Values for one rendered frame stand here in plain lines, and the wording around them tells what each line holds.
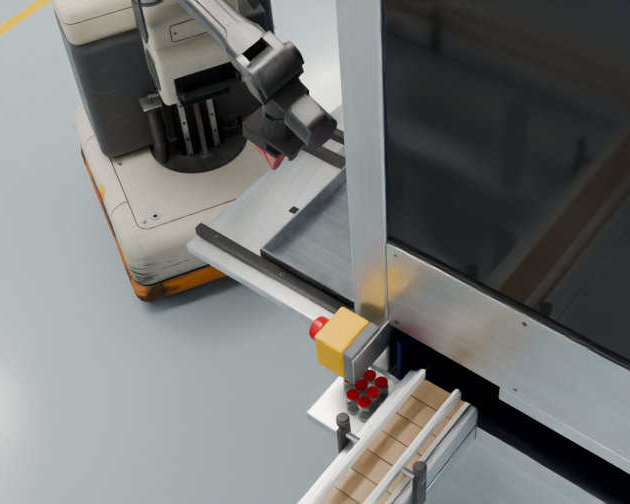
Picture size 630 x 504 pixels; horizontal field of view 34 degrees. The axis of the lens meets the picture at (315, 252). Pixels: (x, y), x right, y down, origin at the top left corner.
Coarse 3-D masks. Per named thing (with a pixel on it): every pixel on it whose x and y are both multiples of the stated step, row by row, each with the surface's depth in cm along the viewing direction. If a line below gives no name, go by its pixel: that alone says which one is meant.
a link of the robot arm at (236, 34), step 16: (176, 0) 162; (192, 0) 157; (208, 0) 156; (224, 0) 156; (192, 16) 160; (208, 16) 155; (224, 16) 154; (240, 16) 154; (208, 32) 159; (224, 32) 154; (240, 32) 153; (256, 32) 152; (224, 48) 155; (240, 48) 152; (256, 48) 153; (272, 48) 151; (240, 64) 151; (256, 64) 150; (272, 64) 150; (288, 64) 151; (256, 80) 150; (272, 80) 151; (288, 80) 153
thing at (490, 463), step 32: (448, 384) 167; (480, 416) 163; (512, 416) 163; (480, 448) 167; (512, 448) 159; (544, 448) 159; (576, 448) 158; (448, 480) 182; (480, 480) 174; (512, 480) 167; (544, 480) 159; (576, 480) 155; (608, 480) 155
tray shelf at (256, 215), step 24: (336, 120) 210; (336, 144) 205; (288, 168) 202; (312, 168) 201; (336, 168) 201; (264, 192) 198; (288, 192) 198; (312, 192) 197; (240, 216) 194; (264, 216) 194; (288, 216) 194; (192, 240) 191; (240, 240) 190; (264, 240) 190; (216, 264) 188; (240, 264) 187; (264, 288) 183; (288, 288) 182; (312, 312) 179
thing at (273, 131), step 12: (252, 120) 167; (264, 120) 163; (276, 120) 161; (252, 132) 166; (264, 132) 165; (276, 132) 163; (288, 132) 163; (276, 144) 165; (288, 144) 165; (300, 144) 165; (288, 156) 164
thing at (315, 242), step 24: (336, 192) 196; (312, 216) 193; (336, 216) 192; (288, 240) 189; (312, 240) 189; (336, 240) 189; (288, 264) 181; (312, 264) 185; (336, 264) 185; (336, 288) 181
